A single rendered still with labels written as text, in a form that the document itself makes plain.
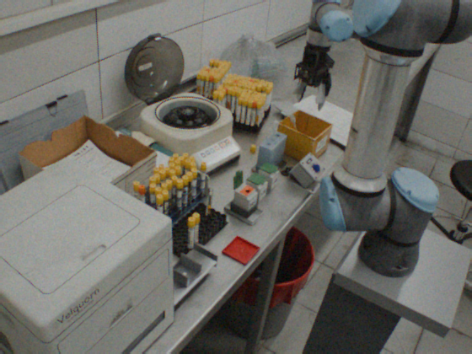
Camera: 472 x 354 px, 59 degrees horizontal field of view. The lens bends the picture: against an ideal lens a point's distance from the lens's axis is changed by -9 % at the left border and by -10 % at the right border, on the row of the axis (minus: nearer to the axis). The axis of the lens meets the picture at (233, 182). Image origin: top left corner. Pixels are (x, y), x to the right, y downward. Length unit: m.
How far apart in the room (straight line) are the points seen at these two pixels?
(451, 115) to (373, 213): 2.58
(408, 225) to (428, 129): 2.58
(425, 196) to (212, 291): 0.50
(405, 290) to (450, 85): 2.47
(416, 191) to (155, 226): 0.54
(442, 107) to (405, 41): 2.70
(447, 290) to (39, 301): 0.88
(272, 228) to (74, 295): 0.66
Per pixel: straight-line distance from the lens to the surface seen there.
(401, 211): 0.96
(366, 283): 1.05
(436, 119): 3.51
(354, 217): 0.93
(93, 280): 0.65
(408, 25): 0.77
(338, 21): 1.12
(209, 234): 1.11
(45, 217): 0.76
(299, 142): 1.39
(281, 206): 1.24
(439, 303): 1.09
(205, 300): 1.00
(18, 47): 1.20
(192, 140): 1.27
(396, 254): 1.05
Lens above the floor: 1.67
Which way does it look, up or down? 38 degrees down
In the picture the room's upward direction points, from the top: 6 degrees clockwise
